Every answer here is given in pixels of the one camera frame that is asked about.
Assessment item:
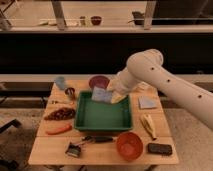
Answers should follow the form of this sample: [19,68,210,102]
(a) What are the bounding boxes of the green plastic tray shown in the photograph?
[75,91,133,131]

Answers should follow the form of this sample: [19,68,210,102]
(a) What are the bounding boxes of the light blue cloth square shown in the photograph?
[138,96,157,109]

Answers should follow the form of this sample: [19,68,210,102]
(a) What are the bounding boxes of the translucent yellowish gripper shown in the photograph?
[107,79,127,104]

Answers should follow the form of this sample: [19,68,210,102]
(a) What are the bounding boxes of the metal measuring cup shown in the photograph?
[65,87,76,104]

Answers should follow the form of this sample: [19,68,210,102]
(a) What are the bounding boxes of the wooden table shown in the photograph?
[28,86,179,166]

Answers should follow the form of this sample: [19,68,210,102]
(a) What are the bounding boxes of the blue sponge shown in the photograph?
[92,87,112,103]

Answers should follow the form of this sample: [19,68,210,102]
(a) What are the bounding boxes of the white paper cup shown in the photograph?
[136,82,150,92]

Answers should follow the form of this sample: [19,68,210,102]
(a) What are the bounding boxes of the black rectangular case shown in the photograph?
[147,143,173,156]

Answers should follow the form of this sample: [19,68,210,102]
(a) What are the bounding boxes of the dark background pot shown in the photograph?
[132,11,144,25]

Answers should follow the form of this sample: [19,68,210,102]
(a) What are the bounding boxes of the blue plastic cup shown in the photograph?
[54,76,66,90]

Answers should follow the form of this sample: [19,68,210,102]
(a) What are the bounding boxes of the red plastic bowl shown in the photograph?
[116,132,143,161]

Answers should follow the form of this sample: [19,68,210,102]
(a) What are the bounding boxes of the purple bowl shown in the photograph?
[89,75,109,89]

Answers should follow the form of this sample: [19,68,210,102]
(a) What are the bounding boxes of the dark red background bowl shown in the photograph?
[91,16,102,26]

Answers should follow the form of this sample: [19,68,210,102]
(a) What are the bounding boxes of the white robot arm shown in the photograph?
[107,49,213,131]

